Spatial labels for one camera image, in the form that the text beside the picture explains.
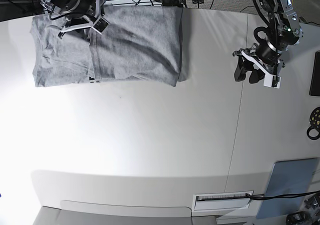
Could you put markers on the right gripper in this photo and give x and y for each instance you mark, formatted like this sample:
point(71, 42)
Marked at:
point(79, 14)

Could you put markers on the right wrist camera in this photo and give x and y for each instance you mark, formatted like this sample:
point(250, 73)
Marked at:
point(100, 25)

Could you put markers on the blue-grey flat board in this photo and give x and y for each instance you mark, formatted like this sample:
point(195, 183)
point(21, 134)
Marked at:
point(287, 177)

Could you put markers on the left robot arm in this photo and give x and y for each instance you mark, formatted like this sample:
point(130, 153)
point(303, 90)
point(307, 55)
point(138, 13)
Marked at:
point(282, 28)

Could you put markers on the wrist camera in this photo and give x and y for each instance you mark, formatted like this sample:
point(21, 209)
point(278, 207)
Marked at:
point(100, 25)
point(272, 81)

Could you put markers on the black device bottom right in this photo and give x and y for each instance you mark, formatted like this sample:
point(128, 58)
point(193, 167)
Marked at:
point(297, 218)

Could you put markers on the grey T-shirt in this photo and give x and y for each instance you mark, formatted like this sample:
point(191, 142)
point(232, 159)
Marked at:
point(141, 43)

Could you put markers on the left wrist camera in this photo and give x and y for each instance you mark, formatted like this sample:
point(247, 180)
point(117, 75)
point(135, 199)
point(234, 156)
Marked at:
point(272, 81)

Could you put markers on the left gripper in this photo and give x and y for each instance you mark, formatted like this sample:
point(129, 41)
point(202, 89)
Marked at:
point(264, 53)

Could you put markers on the black and yellow round tool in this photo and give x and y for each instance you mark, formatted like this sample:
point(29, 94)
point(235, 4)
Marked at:
point(314, 121)

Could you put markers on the black tablet at edge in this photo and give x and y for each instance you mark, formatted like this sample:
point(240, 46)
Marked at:
point(315, 78)

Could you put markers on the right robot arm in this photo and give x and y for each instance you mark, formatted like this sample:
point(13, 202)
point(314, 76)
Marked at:
point(51, 7)

